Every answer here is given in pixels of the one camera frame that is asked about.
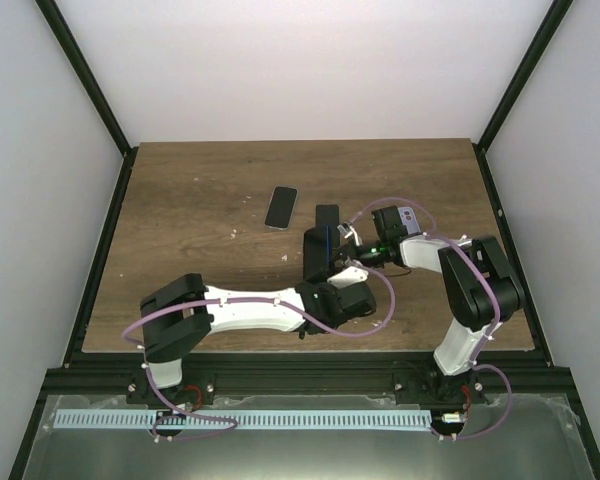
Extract lilac phone case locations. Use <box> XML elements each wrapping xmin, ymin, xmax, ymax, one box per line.
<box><xmin>398</xmin><ymin>206</ymin><xmax>422</xmax><ymax>235</ymax></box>

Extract black phone front table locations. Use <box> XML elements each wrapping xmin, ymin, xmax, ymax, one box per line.
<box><xmin>303</xmin><ymin>226</ymin><xmax>332</xmax><ymax>283</ymax></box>

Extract black phone table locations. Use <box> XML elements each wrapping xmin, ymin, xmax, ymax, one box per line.
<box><xmin>303</xmin><ymin>226</ymin><xmax>332</xmax><ymax>283</ymax></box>
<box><xmin>264</xmin><ymin>186</ymin><xmax>298</xmax><ymax>230</ymax></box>

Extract phone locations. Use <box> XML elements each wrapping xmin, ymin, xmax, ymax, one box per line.
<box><xmin>315</xmin><ymin>204</ymin><xmax>340</xmax><ymax>230</ymax></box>

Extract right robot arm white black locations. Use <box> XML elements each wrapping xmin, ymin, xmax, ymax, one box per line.
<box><xmin>338</xmin><ymin>206</ymin><xmax>525</xmax><ymax>403</ymax></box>

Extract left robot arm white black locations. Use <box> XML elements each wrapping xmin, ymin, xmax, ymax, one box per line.
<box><xmin>141</xmin><ymin>268</ymin><xmax>376</xmax><ymax>404</ymax></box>

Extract black phone rear table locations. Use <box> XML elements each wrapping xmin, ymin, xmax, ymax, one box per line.
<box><xmin>264</xmin><ymin>186</ymin><xmax>298</xmax><ymax>230</ymax></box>

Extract metal sheet front panel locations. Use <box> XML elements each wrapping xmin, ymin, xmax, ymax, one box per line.
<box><xmin>21</xmin><ymin>394</ymin><xmax>597</xmax><ymax>479</ymax></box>

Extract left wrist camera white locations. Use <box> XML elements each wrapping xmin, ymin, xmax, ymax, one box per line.
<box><xmin>326</xmin><ymin>265</ymin><xmax>368</xmax><ymax>289</ymax></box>

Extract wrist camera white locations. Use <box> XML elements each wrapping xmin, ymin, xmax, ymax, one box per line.
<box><xmin>326</xmin><ymin>265</ymin><xmax>368</xmax><ymax>289</ymax></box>
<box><xmin>337</xmin><ymin>222</ymin><xmax>362</xmax><ymax>246</ymax></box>

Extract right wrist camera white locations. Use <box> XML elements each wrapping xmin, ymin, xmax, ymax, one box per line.
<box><xmin>337</xmin><ymin>222</ymin><xmax>362</xmax><ymax>246</ymax></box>

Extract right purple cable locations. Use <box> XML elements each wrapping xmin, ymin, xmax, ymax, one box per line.
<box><xmin>347</xmin><ymin>198</ymin><xmax>513</xmax><ymax>442</ymax></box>

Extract purple cable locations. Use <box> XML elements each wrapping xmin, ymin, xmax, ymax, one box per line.
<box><xmin>122</xmin><ymin>269</ymin><xmax>397</xmax><ymax>444</ymax></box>
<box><xmin>347</xmin><ymin>198</ymin><xmax>513</xmax><ymax>442</ymax></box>

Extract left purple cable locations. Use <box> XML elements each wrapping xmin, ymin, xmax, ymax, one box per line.
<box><xmin>122</xmin><ymin>269</ymin><xmax>397</xmax><ymax>444</ymax></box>

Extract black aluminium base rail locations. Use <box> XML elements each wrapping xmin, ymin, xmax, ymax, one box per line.
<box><xmin>40</xmin><ymin>351</ymin><xmax>575</xmax><ymax>406</ymax></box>

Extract right black frame post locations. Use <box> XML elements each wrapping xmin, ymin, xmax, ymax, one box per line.
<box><xmin>477</xmin><ymin>0</ymin><xmax>575</xmax><ymax>151</ymax></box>

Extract black frame post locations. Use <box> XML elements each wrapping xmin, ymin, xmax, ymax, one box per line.
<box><xmin>33</xmin><ymin>0</ymin><xmax>133</xmax><ymax>160</ymax></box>
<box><xmin>477</xmin><ymin>0</ymin><xmax>575</xmax><ymax>151</ymax></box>

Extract light blue slotted cable duct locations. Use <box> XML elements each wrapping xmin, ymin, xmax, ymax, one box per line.
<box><xmin>52</xmin><ymin>409</ymin><xmax>432</xmax><ymax>432</ymax></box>

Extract left black frame post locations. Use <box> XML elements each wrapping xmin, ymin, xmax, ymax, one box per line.
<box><xmin>33</xmin><ymin>0</ymin><xmax>133</xmax><ymax>160</ymax></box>

